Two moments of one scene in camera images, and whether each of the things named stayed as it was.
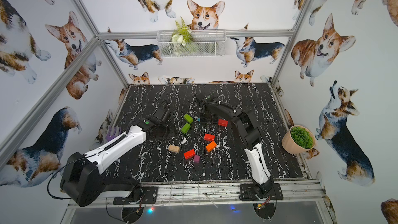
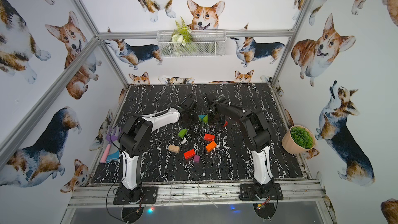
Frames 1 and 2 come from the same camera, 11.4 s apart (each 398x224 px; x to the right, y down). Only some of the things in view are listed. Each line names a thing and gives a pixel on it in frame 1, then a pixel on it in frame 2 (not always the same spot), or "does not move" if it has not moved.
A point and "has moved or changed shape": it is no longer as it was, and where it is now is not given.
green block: x=185 y=127 has moved or changed shape
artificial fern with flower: x=180 y=36 does not move
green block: x=188 y=118 has moved or changed shape
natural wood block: x=174 y=148 does not move
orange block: x=211 y=147 does not move
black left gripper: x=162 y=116 → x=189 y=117
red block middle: x=209 y=137 does not move
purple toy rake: x=109 y=137 does not move
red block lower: x=189 y=154 does not move
